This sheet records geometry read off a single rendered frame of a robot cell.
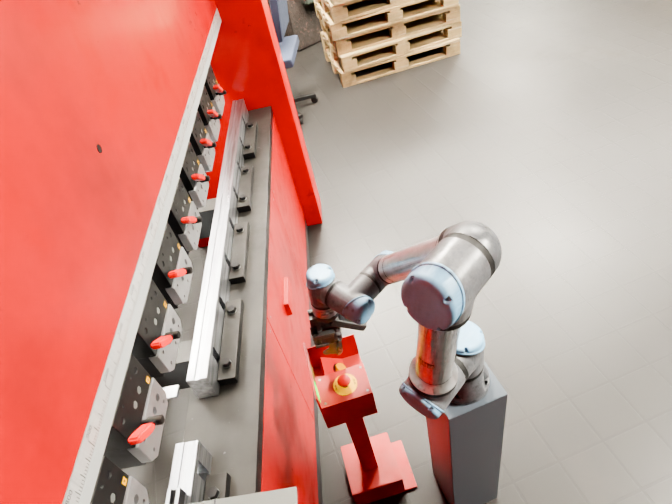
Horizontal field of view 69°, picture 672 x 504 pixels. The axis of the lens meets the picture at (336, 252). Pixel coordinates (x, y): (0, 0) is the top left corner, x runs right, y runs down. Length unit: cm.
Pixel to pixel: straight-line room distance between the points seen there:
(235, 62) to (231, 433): 187
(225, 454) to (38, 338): 70
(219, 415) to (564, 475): 137
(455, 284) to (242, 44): 202
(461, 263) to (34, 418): 69
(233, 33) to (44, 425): 213
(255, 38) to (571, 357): 212
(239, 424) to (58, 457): 65
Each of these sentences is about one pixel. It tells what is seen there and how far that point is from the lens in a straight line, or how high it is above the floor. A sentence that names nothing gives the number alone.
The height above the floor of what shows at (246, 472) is 87.
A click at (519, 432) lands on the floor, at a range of 229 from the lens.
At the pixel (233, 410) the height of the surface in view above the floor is 87.
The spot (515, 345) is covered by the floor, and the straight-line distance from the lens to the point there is 251.
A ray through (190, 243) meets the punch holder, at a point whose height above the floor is 122.
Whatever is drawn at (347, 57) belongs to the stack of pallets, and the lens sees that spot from 472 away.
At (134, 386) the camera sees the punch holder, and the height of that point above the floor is 131.
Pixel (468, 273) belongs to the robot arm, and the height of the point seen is 140.
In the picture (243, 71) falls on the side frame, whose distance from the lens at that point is 271.
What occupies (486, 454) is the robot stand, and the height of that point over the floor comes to 44.
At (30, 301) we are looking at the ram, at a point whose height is 160.
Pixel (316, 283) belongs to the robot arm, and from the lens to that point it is 125.
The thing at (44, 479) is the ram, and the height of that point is 145.
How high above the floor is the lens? 205
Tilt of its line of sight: 43 degrees down
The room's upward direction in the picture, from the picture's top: 15 degrees counter-clockwise
